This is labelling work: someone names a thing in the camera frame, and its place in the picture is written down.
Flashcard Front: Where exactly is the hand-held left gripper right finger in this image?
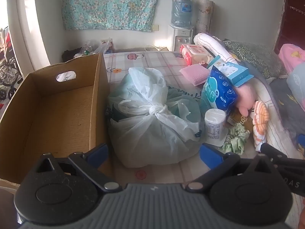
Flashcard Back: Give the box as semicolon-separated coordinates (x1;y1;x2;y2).
185;144;278;192

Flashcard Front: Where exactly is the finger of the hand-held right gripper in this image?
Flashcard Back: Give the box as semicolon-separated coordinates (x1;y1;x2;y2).
260;143;289;161

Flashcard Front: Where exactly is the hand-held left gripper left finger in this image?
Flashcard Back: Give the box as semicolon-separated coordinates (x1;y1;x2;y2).
32;144;123;192

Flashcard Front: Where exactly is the white yogurt cup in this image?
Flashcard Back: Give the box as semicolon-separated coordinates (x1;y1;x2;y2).
204;108;230;147

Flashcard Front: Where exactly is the brown cardboard box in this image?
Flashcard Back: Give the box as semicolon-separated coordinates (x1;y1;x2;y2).
0;52;115;189

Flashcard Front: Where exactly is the pink plush toy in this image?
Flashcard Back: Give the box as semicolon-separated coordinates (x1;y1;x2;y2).
235;81;259;116

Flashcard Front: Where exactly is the blue soft packet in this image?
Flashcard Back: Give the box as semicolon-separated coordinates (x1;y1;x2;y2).
200;65;239;111

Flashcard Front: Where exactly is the orange striped soft toy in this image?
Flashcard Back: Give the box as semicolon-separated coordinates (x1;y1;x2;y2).
252;100;270;152

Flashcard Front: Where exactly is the green floral scrunchie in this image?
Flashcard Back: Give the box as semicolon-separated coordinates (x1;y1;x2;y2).
219;125;250;154

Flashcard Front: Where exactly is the brown snack packet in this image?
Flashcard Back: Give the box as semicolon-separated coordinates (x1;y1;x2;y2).
226;107;254;131

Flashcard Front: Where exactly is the white knotted plastic bag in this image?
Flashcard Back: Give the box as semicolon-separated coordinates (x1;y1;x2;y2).
107;67;203;169

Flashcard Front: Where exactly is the light blue pillow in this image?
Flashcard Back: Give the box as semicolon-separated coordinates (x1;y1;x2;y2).
286;62;305;106

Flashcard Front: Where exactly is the pink textured cloth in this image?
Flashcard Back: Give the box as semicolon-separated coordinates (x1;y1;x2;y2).
179;64;211;86

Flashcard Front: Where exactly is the light blue carton box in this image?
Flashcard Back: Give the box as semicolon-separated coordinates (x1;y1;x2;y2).
206;55;254;86

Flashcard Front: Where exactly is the green leaf print pillow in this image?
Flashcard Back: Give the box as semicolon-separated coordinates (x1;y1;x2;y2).
223;39;289;80

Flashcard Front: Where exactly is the pink pillow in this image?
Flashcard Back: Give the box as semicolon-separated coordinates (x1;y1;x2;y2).
279;43;305;75

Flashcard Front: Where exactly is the dark cloth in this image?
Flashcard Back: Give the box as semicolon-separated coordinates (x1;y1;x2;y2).
62;50;77;62

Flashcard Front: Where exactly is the pink red wet wipes pack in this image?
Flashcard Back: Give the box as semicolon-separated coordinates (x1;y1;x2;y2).
179;44;215;65

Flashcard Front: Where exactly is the clear plastic bag of bottles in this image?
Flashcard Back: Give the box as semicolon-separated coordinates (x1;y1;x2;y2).
74;38;114;58

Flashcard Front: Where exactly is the white water dispenser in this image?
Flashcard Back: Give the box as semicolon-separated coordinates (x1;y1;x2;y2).
167;24;194;52

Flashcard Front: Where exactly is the dark wooden cabinet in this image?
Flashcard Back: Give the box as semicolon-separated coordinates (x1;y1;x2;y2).
274;0;305;53

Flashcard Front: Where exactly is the blue water dispenser bottle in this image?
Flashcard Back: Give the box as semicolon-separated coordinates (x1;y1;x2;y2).
170;0;195;29

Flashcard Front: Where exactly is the white cable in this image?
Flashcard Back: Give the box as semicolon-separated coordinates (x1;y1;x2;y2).
144;44;170;52

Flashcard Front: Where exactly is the teal floral wall cloth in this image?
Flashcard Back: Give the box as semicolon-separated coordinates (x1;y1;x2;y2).
62;0;167;32

